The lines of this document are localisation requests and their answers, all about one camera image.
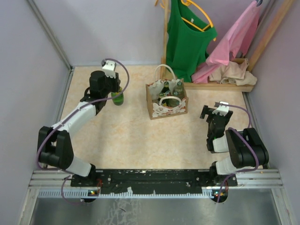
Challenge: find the green bottle red label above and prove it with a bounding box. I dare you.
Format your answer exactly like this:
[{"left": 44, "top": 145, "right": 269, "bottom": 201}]
[{"left": 111, "top": 87, "right": 124, "bottom": 106}]

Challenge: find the clear glass bottle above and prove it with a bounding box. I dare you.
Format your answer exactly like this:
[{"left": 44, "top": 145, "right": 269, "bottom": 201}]
[
  {"left": 167, "top": 98, "right": 180, "bottom": 107},
  {"left": 172, "top": 81, "right": 185, "bottom": 99}
]

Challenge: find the green bottle yellow label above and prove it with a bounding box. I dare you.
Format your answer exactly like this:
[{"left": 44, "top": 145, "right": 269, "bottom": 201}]
[{"left": 157, "top": 93, "right": 167, "bottom": 106}]

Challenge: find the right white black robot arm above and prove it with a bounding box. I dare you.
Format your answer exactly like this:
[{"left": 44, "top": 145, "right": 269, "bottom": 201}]
[{"left": 200, "top": 102, "right": 269, "bottom": 184}]

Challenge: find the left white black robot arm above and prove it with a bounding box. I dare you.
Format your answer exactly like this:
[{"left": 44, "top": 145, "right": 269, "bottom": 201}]
[{"left": 37, "top": 70, "right": 120, "bottom": 177}]

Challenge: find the dark green bottle in bag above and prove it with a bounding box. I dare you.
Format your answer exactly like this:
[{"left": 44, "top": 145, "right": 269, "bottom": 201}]
[{"left": 161, "top": 81, "right": 171, "bottom": 96}]

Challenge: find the beige crumpled cloth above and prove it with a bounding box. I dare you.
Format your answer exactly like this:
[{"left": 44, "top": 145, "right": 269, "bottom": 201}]
[{"left": 209, "top": 59, "right": 257, "bottom": 86}]

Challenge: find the pink shirt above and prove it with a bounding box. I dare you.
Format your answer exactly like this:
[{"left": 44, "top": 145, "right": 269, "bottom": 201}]
[{"left": 192, "top": 0, "right": 260, "bottom": 83}]

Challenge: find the green tank top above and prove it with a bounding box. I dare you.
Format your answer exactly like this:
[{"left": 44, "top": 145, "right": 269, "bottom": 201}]
[{"left": 166, "top": 0, "right": 217, "bottom": 83}]

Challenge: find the yellow clothes hanger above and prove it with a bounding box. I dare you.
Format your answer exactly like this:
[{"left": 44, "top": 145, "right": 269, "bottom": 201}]
[{"left": 180, "top": 0, "right": 214, "bottom": 32}]

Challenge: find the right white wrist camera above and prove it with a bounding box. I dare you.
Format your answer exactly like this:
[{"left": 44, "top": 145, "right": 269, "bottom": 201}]
[{"left": 212, "top": 101, "right": 229, "bottom": 116}]

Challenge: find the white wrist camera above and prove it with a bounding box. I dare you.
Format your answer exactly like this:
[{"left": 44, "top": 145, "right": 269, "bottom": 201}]
[
  {"left": 212, "top": 101, "right": 229, "bottom": 116},
  {"left": 101, "top": 60, "right": 116, "bottom": 78}
]

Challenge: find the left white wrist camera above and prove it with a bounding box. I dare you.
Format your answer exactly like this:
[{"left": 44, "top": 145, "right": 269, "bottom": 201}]
[{"left": 101, "top": 60, "right": 116, "bottom": 78}]

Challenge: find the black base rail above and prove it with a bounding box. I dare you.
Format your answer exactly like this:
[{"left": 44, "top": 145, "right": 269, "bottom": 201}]
[{"left": 70, "top": 168, "right": 238, "bottom": 195}]

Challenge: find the aluminium frame rail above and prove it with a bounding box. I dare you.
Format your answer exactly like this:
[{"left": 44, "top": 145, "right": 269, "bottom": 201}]
[{"left": 29, "top": 169, "right": 283, "bottom": 203}]

